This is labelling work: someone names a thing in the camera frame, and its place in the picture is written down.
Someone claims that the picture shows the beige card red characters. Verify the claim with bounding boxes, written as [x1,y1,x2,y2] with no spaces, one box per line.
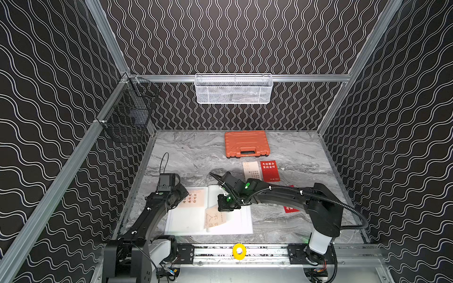
[178,188,206,208]

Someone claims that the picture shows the white photo album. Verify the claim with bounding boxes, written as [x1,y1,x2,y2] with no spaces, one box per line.
[165,185,253,236]

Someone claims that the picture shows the beige card gold characters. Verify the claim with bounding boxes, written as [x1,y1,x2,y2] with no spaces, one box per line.
[204,206,227,229]

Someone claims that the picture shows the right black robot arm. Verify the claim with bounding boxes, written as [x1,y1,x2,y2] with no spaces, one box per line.
[210,172,369,255]

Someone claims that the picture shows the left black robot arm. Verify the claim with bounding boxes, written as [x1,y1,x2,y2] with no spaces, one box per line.
[101,184,188,283]

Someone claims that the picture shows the beige card small red text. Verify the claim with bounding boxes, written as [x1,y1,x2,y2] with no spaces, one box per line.
[243,162,263,180]

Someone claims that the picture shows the red card top row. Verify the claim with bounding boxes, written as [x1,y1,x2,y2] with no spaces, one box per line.
[260,160,280,182]

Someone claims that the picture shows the orange plastic tool case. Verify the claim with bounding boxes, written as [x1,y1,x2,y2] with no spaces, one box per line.
[225,130,271,159]

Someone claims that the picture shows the red card right side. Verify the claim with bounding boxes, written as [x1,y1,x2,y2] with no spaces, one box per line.
[284,206,299,213]

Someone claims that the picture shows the yellow tape roll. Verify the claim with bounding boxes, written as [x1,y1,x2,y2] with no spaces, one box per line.
[232,244,247,261]

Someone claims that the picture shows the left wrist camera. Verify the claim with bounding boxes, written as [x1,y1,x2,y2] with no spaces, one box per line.
[156,173,180,192]

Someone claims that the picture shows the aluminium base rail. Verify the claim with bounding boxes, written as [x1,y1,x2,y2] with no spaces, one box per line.
[100,242,385,268]

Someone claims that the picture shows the black wire mesh basket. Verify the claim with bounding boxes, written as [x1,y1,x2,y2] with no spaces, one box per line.
[101,79,152,144]

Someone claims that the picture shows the white wire mesh basket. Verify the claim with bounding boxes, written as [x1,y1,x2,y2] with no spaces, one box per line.
[194,73,274,104]

